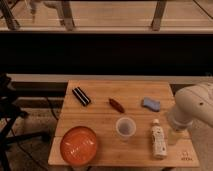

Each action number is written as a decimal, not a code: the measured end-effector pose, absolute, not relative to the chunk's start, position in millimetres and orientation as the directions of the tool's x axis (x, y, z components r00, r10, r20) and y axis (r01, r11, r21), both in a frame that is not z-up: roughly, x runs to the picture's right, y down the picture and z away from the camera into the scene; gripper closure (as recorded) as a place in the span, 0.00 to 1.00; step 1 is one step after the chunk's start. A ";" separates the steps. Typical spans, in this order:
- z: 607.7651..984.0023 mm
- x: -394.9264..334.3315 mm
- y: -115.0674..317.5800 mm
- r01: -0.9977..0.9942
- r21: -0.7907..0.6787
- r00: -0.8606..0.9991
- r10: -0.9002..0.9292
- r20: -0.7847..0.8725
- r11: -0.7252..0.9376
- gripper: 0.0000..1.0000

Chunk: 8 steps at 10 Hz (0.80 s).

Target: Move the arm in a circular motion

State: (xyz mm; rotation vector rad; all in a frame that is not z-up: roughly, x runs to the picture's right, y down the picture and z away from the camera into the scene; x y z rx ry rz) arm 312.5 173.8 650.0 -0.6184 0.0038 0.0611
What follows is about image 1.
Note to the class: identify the dark red oblong object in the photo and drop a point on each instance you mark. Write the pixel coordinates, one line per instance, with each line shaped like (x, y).
(117, 106)

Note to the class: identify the clear plastic cup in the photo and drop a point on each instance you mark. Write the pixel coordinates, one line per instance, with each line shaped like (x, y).
(125, 128)

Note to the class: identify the white plastic bottle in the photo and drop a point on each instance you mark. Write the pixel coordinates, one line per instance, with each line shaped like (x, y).
(158, 140)

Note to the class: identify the wooden table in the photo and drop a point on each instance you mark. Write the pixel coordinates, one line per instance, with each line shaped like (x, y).
(101, 117)

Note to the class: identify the black tripod stand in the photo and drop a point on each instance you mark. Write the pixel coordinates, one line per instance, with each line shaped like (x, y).
(10, 112)

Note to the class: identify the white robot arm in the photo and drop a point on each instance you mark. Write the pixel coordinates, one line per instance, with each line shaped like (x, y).
(192, 102)

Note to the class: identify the blue sponge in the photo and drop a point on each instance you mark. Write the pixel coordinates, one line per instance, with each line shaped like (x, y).
(151, 104)

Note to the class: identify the black rectangular box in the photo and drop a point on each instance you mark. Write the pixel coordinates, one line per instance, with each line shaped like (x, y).
(81, 96)

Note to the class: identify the orange bowl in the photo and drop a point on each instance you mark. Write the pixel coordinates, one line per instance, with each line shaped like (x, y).
(79, 146)

